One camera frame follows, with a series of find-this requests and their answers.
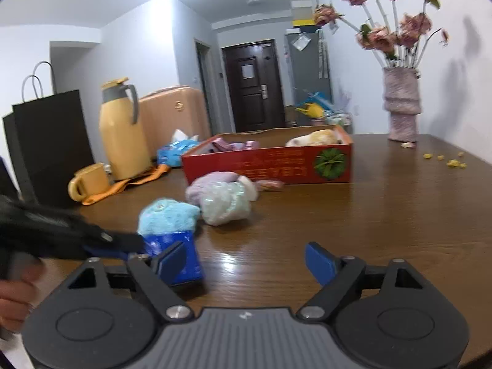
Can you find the pink striped sponge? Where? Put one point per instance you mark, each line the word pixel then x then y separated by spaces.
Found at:
pixel 271 185

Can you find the blue soft tissue pack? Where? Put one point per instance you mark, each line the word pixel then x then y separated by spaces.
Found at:
pixel 173 153

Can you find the pink ceramic vase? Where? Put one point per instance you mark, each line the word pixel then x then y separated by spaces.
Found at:
pixel 401 103

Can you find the yellow mug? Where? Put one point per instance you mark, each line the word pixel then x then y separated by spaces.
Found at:
pixel 94 180

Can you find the pink suitcase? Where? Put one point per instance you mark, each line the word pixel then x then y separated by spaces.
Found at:
pixel 173 119

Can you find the blue fluffy cloth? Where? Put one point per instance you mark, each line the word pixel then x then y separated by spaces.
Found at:
pixel 169 215

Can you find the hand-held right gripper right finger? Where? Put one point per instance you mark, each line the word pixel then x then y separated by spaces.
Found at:
pixel 319 263

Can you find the red cardboard box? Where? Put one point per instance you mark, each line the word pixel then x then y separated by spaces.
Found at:
pixel 269 161

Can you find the grey cabinet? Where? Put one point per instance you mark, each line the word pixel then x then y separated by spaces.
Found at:
pixel 307 73

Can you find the blue pocket tissue packet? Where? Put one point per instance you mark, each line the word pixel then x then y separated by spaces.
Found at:
pixel 194 261

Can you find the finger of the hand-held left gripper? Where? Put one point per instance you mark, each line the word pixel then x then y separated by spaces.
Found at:
pixel 103 251
pixel 127 240

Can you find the yellow box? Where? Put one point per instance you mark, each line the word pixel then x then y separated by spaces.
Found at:
pixel 305 23

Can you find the yellow white plush toy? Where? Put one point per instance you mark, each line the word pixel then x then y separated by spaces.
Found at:
pixel 319 136

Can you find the pale green mesh bath puff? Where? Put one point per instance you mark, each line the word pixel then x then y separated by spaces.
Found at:
pixel 225 203

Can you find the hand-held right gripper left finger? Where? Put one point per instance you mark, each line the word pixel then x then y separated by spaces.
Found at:
pixel 175 261

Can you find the interior side door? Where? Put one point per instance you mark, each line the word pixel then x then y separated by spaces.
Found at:
pixel 203 84

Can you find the scattered yellow flower bits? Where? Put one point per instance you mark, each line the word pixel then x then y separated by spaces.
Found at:
pixel 453 164

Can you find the bunch of dried roses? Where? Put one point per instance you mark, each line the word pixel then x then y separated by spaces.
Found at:
pixel 380 38

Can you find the yellow blue shopping bags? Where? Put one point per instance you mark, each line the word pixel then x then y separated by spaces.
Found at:
pixel 313 107

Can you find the clear folded umbrella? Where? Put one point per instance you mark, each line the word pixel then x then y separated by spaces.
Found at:
pixel 323 53

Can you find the purple linen pouch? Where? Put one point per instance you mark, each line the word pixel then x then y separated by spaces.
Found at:
pixel 238 146

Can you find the lilac fluffy towel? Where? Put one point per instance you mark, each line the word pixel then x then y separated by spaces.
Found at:
pixel 207 188

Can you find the person's left hand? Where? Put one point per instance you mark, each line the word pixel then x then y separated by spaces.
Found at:
pixel 15 303

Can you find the yellow thermos jug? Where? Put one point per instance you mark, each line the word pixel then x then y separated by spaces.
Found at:
pixel 123 142

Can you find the dark brown entrance door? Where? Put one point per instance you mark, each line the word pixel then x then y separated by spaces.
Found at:
pixel 250 96

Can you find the black paper bag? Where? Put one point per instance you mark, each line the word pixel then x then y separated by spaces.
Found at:
pixel 50 150

